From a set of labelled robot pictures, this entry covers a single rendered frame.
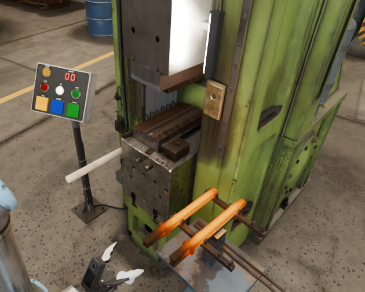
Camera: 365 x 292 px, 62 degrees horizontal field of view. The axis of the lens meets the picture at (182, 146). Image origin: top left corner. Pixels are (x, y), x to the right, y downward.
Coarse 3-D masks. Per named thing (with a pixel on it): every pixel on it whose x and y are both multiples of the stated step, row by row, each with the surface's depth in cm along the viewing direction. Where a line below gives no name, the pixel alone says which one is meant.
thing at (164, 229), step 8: (208, 192) 132; (216, 192) 133; (200, 200) 128; (208, 200) 130; (184, 208) 124; (192, 208) 125; (176, 216) 121; (184, 216) 121; (160, 224) 116; (168, 224) 117; (176, 224) 119; (152, 232) 113; (160, 232) 114; (168, 232) 115; (144, 240) 110; (152, 240) 111
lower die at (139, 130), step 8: (184, 104) 192; (168, 112) 183; (176, 112) 181; (192, 112) 181; (200, 112) 183; (152, 120) 175; (160, 120) 173; (168, 120) 172; (184, 120) 175; (192, 120) 175; (200, 120) 181; (136, 128) 167; (144, 128) 166; (152, 128) 165; (168, 128) 167; (176, 128) 168; (184, 128) 171; (136, 136) 169; (144, 136) 164; (152, 136) 160; (160, 136) 160; (168, 136) 162; (152, 144) 162; (160, 144) 160
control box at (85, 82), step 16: (48, 64) 173; (48, 80) 173; (64, 80) 171; (80, 80) 169; (96, 80) 175; (32, 96) 176; (48, 96) 174; (64, 96) 172; (80, 96) 170; (48, 112) 175; (64, 112) 173; (80, 112) 171
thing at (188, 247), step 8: (240, 200) 130; (232, 208) 126; (240, 208) 128; (224, 216) 122; (232, 216) 125; (208, 224) 119; (216, 224) 119; (200, 232) 115; (208, 232) 116; (184, 240) 111; (192, 240) 112; (200, 240) 112; (184, 248) 108; (192, 248) 109; (176, 256) 105; (184, 256) 110; (176, 264) 107
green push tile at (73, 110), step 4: (68, 104) 171; (72, 104) 171; (76, 104) 171; (68, 108) 171; (72, 108) 171; (76, 108) 170; (68, 112) 172; (72, 112) 171; (76, 112) 171; (72, 116) 171; (76, 116) 171
